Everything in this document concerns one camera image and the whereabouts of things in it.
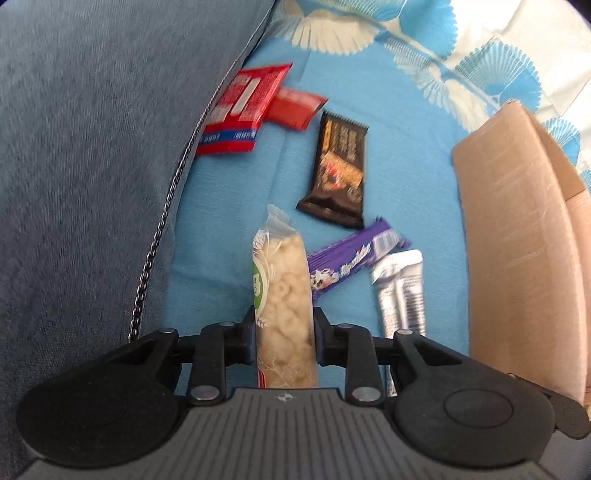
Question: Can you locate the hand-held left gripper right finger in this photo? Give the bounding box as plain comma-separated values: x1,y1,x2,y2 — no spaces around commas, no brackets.
314,307,467,407

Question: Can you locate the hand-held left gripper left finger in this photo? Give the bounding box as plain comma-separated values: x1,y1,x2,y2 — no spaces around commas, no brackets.
108,307,257,407

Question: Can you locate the clear puffed cereal bar packet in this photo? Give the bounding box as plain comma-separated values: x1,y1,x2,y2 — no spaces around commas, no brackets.
252,203,319,391

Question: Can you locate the purple chocolate bar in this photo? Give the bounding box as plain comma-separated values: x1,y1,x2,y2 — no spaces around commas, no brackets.
307,217,411,305

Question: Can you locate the silver stick packet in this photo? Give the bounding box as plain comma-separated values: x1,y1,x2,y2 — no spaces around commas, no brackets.
369,249,428,398

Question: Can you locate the black snack packet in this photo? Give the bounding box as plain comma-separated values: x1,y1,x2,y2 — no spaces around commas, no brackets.
296,111,369,230

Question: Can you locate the brown cardboard box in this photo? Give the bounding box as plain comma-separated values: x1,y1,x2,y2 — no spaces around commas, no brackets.
451,100,591,409

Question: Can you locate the red packet with white label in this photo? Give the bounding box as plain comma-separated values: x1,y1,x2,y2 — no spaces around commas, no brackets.
193,64,294,158

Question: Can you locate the plain red snack packet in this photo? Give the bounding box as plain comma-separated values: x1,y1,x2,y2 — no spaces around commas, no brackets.
265,88,329,132

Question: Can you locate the blue white printed sheet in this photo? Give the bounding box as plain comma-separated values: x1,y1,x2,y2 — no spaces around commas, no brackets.
134,0,591,398

